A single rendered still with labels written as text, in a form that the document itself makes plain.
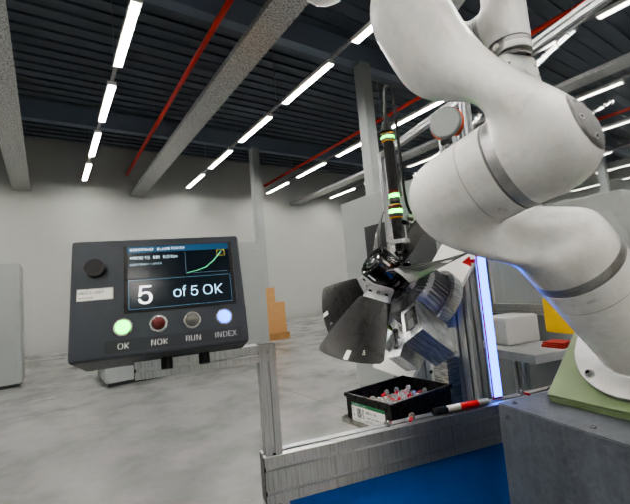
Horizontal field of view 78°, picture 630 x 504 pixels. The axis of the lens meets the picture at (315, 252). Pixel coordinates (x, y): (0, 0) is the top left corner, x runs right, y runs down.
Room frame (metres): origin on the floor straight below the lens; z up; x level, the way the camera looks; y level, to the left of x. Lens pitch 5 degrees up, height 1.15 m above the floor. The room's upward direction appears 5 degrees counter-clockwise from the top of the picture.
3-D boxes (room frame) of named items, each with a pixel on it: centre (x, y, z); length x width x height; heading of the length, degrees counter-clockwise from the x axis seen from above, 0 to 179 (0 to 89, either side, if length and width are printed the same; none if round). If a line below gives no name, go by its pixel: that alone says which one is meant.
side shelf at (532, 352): (1.54, -0.75, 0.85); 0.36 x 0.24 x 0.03; 19
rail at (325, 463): (0.88, -0.30, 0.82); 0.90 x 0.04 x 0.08; 109
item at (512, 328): (1.63, -0.76, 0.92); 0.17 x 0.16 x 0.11; 109
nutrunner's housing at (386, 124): (1.25, -0.27, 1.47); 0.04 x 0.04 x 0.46
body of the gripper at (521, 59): (0.78, -0.44, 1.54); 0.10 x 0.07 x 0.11; 109
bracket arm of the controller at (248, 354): (0.70, 0.20, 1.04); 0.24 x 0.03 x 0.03; 109
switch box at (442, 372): (1.58, -0.51, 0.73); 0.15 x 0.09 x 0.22; 109
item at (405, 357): (1.28, -0.26, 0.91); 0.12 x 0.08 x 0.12; 109
